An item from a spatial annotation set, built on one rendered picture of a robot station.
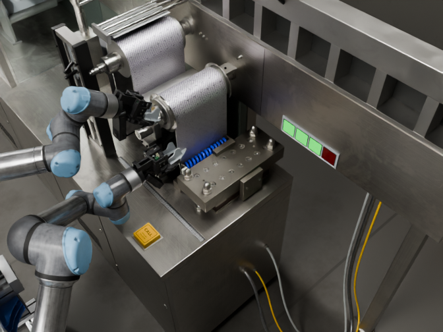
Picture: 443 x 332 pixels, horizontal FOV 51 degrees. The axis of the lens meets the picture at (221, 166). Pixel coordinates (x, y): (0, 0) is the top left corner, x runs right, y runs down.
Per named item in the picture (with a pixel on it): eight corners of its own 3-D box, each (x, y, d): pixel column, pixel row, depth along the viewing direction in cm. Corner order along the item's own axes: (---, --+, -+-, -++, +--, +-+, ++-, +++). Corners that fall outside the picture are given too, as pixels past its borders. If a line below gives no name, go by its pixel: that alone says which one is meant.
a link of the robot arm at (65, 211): (-16, 263, 124) (73, 211, 172) (22, 271, 123) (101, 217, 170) (-15, 222, 122) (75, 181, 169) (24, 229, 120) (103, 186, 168)
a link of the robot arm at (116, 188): (94, 201, 159) (88, 185, 153) (121, 184, 164) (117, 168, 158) (107, 215, 156) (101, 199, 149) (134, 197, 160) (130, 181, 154)
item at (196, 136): (179, 165, 175) (175, 130, 161) (225, 136, 185) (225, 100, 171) (180, 166, 175) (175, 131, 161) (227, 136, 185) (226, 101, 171)
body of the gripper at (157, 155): (169, 154, 160) (140, 172, 155) (172, 170, 167) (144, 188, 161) (156, 142, 164) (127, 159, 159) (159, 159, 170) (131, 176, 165)
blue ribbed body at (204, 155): (182, 167, 176) (181, 161, 174) (225, 140, 185) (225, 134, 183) (188, 172, 174) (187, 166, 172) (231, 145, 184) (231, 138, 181)
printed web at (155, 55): (126, 134, 203) (103, 32, 165) (169, 109, 213) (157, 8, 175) (182, 186, 184) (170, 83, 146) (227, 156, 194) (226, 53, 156)
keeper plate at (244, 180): (239, 198, 179) (239, 180, 170) (258, 184, 183) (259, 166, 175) (243, 202, 177) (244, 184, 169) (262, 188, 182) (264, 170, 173)
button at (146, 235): (134, 236, 169) (132, 232, 167) (149, 225, 172) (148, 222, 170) (145, 249, 166) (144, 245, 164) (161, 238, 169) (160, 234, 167)
